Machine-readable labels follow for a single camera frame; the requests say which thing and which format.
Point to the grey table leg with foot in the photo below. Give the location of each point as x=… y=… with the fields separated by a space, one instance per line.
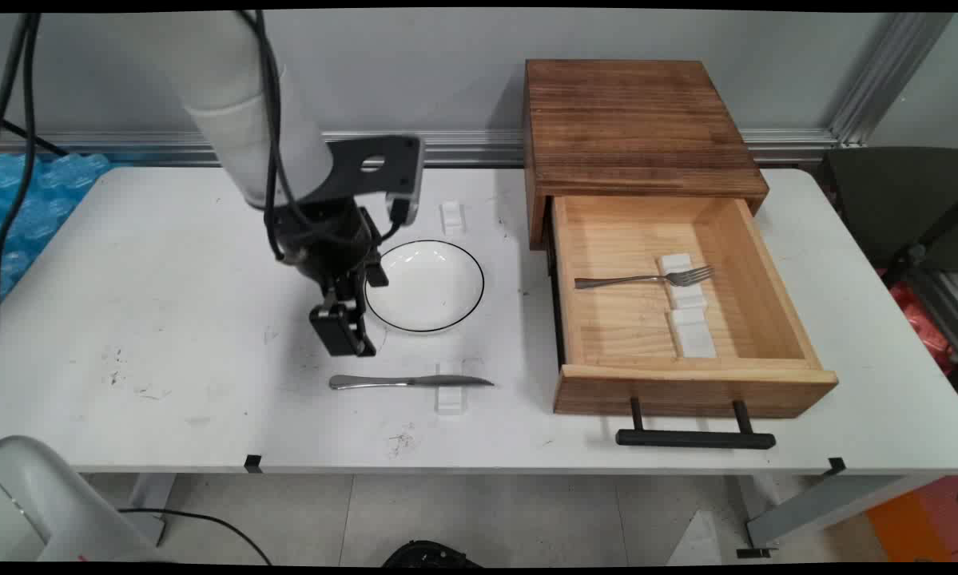
x=814 y=507

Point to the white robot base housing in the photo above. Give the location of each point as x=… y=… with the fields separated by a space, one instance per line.
x=47 y=503

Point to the silver fork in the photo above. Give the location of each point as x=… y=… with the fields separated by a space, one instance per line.
x=646 y=279

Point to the small white cutlery rest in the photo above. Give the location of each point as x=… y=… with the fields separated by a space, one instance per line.
x=694 y=335
x=677 y=262
x=452 y=217
x=451 y=399

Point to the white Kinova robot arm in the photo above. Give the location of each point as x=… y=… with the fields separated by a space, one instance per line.
x=239 y=96

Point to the orange box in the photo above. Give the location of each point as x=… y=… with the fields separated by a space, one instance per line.
x=926 y=519

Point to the black round floor object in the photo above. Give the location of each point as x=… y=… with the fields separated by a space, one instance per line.
x=427 y=555

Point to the slanted aluminium profile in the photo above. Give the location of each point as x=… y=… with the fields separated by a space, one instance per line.
x=886 y=80

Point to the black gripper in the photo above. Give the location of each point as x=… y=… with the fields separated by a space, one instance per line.
x=327 y=243

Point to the light wooden drawer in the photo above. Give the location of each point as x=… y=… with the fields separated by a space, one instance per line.
x=630 y=327

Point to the red plastic bag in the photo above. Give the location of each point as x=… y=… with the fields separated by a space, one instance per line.
x=922 y=323

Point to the blue bubble wrap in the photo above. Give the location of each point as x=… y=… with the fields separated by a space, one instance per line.
x=43 y=204

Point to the silver table knife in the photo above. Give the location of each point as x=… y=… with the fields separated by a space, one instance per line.
x=383 y=382

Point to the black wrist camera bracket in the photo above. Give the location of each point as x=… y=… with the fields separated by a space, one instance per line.
x=383 y=172

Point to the horizontal aluminium rail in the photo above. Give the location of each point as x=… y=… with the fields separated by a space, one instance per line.
x=606 y=146

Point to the white plate with black rim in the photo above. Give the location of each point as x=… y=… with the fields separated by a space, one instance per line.
x=435 y=287

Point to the black table edge clip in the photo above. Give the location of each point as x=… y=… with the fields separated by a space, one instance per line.
x=836 y=466
x=253 y=462

